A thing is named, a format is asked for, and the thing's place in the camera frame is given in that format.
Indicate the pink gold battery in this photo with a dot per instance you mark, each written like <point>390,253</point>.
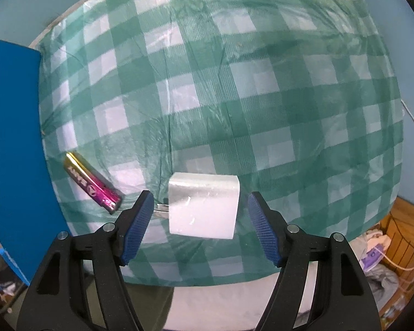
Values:
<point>91,184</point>

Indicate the green checkered plastic tablecloth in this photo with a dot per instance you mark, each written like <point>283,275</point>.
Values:
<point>297,98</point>

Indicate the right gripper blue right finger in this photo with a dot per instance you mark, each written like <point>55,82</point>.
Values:
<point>270,228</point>

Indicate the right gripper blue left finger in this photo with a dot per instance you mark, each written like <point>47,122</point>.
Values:
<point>132,224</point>

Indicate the white cube charger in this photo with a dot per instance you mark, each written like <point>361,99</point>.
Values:
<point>201,205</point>

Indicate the blue cardboard box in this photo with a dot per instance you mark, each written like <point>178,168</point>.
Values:
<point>30,215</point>

